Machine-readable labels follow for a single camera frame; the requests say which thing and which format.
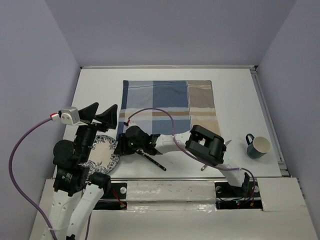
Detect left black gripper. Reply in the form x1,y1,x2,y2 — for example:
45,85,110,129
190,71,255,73
75,101,119,161

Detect blue floral ceramic plate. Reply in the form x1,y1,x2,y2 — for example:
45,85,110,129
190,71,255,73
82,134,120,176

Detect silver fork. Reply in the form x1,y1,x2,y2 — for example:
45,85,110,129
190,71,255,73
136,150,167,171

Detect blue beige plaid cloth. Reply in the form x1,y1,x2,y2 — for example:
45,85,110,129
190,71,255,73
117,80,221,135

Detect dark teal cup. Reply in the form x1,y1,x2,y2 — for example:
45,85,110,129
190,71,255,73
245,133,272,159

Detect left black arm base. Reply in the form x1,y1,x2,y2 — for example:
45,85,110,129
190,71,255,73
94,182,128,211

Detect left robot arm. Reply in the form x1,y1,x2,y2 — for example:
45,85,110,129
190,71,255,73
41,102,118,240

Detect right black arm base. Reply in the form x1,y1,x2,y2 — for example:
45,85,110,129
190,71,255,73
214,181,263,210

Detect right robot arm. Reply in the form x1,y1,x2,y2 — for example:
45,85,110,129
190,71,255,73
114,125,250,196

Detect silver table knife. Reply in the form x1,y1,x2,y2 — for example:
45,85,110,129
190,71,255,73
200,139,232,171

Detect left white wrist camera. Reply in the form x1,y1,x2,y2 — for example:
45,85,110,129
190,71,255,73
50,107,88,127

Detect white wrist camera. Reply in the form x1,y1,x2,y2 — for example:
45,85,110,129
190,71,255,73
50,107,88,127
123,119,137,129

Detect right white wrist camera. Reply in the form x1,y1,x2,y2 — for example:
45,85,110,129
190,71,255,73
123,119,137,129

